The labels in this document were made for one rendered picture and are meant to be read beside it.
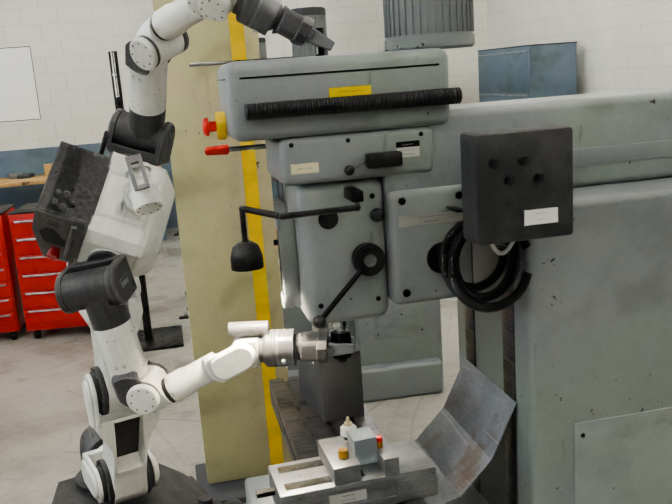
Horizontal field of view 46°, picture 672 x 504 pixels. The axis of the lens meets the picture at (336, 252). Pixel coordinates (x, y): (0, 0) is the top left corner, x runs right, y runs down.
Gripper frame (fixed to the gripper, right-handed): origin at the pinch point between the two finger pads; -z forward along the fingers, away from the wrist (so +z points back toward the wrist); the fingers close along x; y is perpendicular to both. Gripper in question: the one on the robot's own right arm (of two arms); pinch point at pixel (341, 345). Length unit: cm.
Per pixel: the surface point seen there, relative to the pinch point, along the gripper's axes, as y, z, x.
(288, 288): -15.8, 10.9, -4.9
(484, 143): -48, -30, -30
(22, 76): -82, 421, 819
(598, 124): -48, -61, 5
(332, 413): 27.8, 5.1, 23.8
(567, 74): -44, -220, 711
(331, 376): 17.2, 4.6, 24.0
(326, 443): 19.1, 4.2, -12.0
